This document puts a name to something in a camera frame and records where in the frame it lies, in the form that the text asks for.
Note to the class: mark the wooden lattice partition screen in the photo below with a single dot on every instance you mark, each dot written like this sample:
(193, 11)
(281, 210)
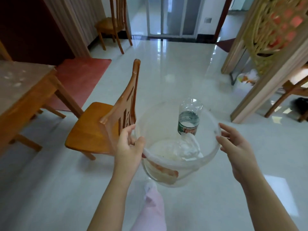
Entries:
(272, 33)

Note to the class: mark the person's right forearm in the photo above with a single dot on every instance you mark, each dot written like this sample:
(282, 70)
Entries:
(267, 204)

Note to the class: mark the person's right thumb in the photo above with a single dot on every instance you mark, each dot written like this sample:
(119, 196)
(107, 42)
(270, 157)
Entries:
(222, 141)

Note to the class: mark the clear bottle with green label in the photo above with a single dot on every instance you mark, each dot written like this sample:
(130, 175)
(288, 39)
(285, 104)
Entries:
(189, 122)

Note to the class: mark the clear plastic bucket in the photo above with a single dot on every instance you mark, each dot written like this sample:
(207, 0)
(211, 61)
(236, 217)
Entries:
(163, 132)

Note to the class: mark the person's left hand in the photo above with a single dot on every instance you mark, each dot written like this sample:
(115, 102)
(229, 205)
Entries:
(126, 153)

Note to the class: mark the dark red wooden door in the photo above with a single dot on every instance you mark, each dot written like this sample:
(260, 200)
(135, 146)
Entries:
(31, 28)

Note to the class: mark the sliding glass door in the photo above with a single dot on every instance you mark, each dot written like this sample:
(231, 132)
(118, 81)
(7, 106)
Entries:
(166, 14)

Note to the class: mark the dark red doormat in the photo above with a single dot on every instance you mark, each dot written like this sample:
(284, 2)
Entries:
(227, 44)

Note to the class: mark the person's right hand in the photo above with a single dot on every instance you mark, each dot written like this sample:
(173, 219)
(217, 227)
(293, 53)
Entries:
(240, 156)

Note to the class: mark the white bag with orange items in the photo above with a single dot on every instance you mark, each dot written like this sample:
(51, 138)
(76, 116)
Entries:
(247, 78)

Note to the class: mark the person's left forearm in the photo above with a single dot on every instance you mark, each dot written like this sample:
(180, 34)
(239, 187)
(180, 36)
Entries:
(113, 202)

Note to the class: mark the black object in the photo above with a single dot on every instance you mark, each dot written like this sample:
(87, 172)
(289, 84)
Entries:
(299, 105)

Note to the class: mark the orange and white wrapper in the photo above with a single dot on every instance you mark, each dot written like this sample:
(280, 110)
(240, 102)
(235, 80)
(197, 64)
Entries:
(166, 174)

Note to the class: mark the grey wall socket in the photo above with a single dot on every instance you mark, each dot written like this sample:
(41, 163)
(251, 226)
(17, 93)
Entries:
(208, 20)

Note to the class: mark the dark red door frame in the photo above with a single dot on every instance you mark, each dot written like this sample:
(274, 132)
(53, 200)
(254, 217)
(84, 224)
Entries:
(222, 19)

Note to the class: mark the red floor mat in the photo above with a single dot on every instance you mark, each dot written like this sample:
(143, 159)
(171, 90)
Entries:
(79, 79)

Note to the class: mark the person's left thumb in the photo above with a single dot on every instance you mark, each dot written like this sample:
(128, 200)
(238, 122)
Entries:
(141, 145)

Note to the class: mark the wooden table with stone top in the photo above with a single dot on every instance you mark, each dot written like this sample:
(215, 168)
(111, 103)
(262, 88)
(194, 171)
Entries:
(19, 93)

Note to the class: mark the person's leg in pink trousers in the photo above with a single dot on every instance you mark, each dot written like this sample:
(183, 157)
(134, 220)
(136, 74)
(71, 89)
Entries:
(150, 211)

